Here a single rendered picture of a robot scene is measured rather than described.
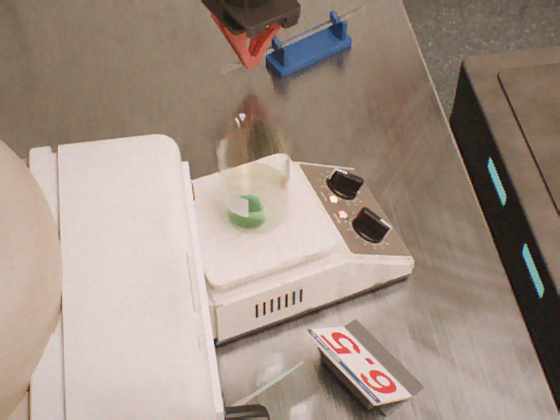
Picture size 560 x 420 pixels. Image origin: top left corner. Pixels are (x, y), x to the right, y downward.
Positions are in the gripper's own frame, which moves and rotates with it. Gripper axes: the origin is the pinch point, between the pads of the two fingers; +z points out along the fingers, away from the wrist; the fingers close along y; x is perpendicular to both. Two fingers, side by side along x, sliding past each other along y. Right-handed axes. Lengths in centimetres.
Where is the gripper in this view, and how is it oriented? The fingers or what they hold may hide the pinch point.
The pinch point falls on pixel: (250, 59)
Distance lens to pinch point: 110.5
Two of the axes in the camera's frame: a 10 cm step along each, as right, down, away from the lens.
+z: 0.0, 6.4, 7.6
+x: 8.3, -4.3, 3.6
